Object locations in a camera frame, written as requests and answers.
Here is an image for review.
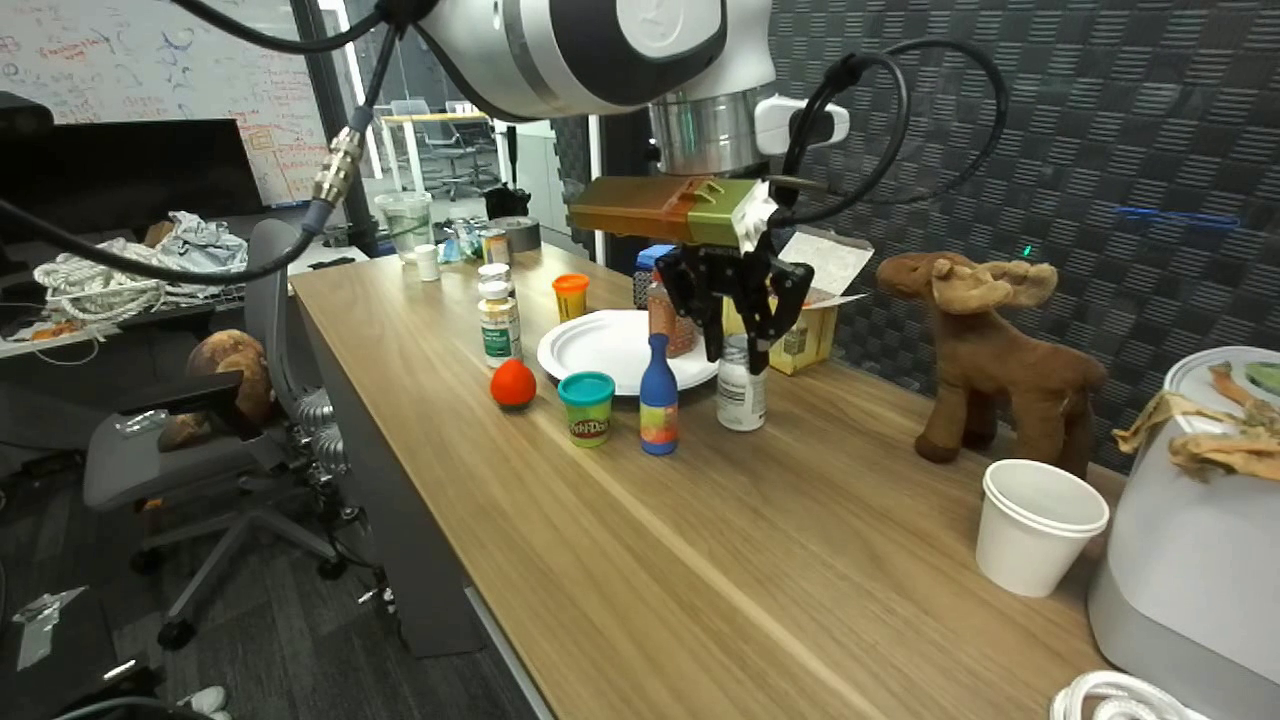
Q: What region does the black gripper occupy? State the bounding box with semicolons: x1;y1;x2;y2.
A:
656;240;817;379

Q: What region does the spice bottle with orange lid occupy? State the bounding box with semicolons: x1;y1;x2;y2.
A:
649;279;704;361

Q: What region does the small white-capped pill bottle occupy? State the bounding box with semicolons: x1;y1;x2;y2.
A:
712;358;771;438

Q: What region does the teal-lid play-doh tub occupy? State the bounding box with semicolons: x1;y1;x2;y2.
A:
554;370;621;448

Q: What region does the white paper plate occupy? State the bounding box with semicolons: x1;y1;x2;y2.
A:
532;309;725;402

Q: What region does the open yellow cardboard box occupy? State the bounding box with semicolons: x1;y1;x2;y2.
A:
725;228;878;377

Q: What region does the blue toy bowling pin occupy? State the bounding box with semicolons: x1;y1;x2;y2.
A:
635;333;683;462

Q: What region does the red ball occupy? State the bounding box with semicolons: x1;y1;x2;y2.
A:
487;358;540;413

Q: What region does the white pill bottle green label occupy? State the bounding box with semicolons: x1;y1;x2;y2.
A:
476;289;522;370

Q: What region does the brown moose plush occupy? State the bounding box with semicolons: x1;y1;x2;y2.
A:
873;249;1111;474

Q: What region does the white paper cup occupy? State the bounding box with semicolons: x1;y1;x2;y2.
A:
970;457;1111;602

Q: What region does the brown plush toy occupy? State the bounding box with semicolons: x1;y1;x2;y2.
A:
156;324;279;454

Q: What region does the white grey appliance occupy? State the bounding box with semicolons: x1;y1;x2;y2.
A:
1083;344;1280;720

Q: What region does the grey office chair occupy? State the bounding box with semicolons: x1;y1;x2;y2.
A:
78;215;391;651

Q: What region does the black monitor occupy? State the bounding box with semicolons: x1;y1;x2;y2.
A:
0;93;267;251

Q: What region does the paper scrap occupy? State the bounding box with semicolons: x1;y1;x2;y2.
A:
7;580;92;672

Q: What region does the black camera on stand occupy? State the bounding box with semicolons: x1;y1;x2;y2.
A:
478;180;537;223

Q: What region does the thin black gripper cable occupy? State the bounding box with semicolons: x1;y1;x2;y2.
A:
768;35;1012;232

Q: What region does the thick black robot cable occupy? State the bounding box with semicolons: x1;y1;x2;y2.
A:
0;0;410;294

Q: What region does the black vertical post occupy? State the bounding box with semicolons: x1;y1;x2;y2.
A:
283;0;383;251

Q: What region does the coiled white cable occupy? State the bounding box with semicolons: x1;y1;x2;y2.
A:
1046;670;1210;720

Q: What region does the white rope pile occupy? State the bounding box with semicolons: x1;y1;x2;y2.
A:
28;209;251;344

